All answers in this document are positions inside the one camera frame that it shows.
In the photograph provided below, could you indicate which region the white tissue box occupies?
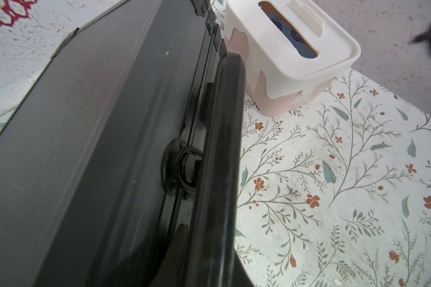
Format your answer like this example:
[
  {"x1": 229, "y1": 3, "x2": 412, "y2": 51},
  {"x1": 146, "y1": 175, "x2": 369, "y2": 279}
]
[{"x1": 224, "y1": 1, "x2": 361, "y2": 117}]

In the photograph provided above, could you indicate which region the floral table mat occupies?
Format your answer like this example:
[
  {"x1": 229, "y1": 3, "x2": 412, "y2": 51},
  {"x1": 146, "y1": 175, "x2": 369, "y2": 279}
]
[{"x1": 0, "y1": 0, "x2": 431, "y2": 287}]

